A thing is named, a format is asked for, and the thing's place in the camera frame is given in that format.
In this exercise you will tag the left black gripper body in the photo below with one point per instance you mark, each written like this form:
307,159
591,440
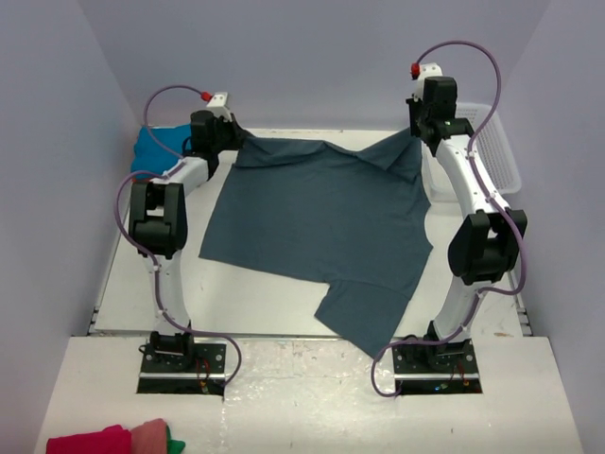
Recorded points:
226,135

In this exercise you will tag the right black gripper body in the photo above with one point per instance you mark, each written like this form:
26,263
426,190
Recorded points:
418,114

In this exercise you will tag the grey-blue t-shirt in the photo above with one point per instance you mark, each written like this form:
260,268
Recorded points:
314,211

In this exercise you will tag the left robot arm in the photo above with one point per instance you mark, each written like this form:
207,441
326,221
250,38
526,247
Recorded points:
158,227

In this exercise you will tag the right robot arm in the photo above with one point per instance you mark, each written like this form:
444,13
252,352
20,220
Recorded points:
484,248

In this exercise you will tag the folded blue t-shirt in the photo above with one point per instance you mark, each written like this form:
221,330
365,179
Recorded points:
149,155

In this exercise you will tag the white plastic basket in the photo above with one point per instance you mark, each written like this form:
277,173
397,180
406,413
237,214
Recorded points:
494,150

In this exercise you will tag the pink folded cloth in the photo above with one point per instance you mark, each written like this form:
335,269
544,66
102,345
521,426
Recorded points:
149,438

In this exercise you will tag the green cloth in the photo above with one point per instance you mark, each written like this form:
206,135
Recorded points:
173,446

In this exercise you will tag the magenta folded cloth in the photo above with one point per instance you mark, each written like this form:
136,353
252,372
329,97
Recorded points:
112,440

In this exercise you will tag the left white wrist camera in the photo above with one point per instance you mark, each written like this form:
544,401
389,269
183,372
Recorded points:
217,104

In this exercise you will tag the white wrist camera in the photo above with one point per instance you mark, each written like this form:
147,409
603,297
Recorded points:
217,104
422,71

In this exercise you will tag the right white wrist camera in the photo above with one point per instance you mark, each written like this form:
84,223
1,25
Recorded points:
422,71

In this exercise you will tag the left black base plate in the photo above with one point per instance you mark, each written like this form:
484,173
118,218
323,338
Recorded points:
202,372

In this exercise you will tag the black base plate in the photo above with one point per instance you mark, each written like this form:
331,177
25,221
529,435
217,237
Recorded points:
425,373
202,372

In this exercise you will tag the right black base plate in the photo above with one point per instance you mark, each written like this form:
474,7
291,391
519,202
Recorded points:
425,373

